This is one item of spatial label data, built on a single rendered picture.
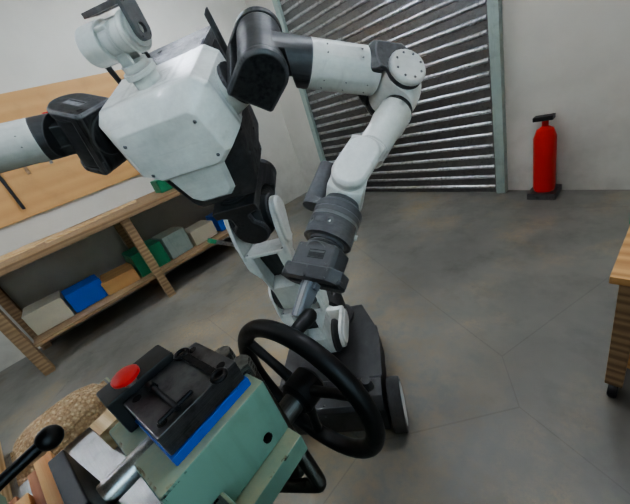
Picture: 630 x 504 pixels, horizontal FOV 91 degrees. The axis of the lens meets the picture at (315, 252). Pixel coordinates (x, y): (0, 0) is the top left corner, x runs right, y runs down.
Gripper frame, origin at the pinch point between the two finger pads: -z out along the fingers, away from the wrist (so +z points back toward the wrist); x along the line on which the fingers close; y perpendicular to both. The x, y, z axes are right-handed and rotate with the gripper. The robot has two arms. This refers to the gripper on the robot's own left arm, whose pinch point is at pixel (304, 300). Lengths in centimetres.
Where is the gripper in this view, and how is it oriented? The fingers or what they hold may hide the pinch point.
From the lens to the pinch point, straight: 52.1
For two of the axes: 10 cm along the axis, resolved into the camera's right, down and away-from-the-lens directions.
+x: -8.1, -1.1, 5.8
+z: 3.5, -8.8, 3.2
